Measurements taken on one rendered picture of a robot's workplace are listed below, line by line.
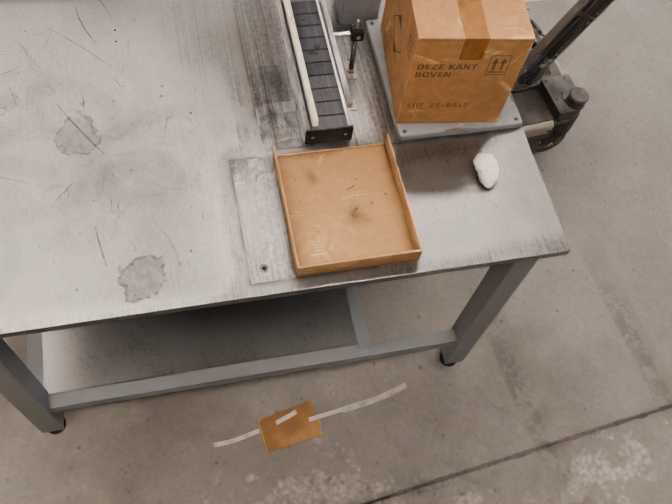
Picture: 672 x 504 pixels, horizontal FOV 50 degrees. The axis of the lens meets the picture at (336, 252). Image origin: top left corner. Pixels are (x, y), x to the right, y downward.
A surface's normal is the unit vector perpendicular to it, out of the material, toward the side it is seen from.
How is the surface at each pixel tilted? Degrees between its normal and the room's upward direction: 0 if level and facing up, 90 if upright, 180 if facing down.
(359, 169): 0
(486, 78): 90
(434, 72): 90
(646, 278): 0
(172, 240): 0
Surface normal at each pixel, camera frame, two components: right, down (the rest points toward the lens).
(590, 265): 0.10, -0.47
